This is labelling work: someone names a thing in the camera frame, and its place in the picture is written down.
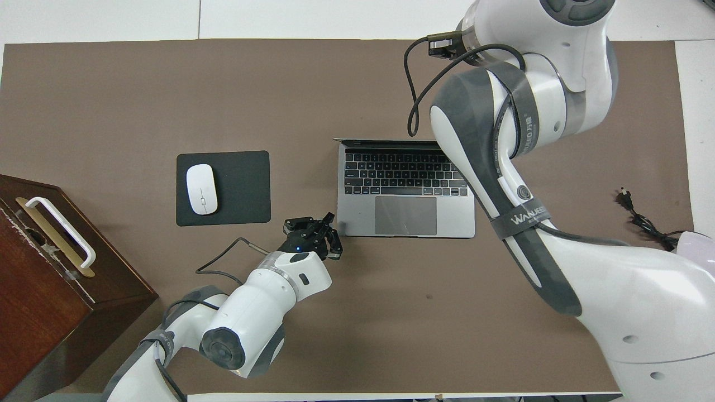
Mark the black lamp power cable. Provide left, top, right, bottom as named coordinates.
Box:
left=616, top=189, right=685, bottom=252

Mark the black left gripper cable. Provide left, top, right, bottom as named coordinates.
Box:
left=196, top=237, right=274, bottom=286

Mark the brown table mat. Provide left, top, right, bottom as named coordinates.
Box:
left=0, top=38, right=693, bottom=394

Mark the white computer mouse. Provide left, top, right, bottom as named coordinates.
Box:
left=185, top=164, right=219, bottom=215

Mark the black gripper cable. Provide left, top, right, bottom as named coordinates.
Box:
left=404, top=35, right=528, bottom=137
left=196, top=237, right=274, bottom=286

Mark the white box handle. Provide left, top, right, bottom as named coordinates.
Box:
left=25, top=197, right=97, bottom=269

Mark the brass handle plate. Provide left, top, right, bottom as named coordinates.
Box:
left=15, top=197, right=96, bottom=278

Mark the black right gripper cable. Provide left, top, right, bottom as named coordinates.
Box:
left=404, top=35, right=528, bottom=137

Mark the grey aluminium laptop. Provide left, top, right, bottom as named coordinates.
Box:
left=333, top=138, right=476, bottom=239

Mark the dark brown wooden box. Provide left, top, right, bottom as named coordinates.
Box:
left=0, top=174, right=159, bottom=402

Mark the white desk lamp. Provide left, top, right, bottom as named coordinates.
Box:
left=670, top=231, right=715, bottom=274

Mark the black mouse pad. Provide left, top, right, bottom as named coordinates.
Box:
left=176, top=150, right=271, bottom=227

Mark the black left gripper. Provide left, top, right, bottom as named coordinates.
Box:
left=278, top=212, right=342, bottom=261

